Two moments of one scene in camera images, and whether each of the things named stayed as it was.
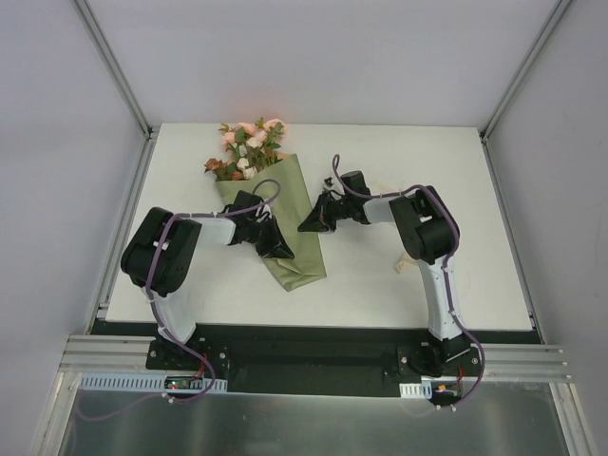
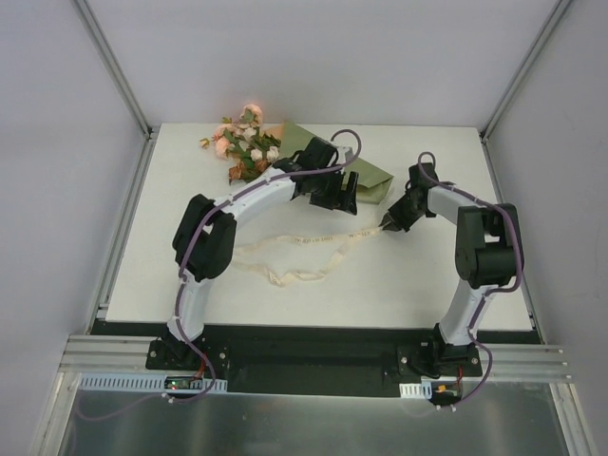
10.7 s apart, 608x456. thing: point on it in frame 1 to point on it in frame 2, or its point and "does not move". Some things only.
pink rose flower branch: (271, 132) to (223, 139)
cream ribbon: (404, 263) to (282, 278)
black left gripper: (265, 233) to (335, 191)
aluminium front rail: (512, 362) does not move
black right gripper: (330, 212) to (399, 215)
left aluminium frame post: (124, 90) does not move
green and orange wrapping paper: (281, 188) to (291, 138)
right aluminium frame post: (523, 67) does not move
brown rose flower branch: (221, 170) to (245, 173)
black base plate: (352, 359) does not move
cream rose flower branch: (250, 158) to (266, 147)
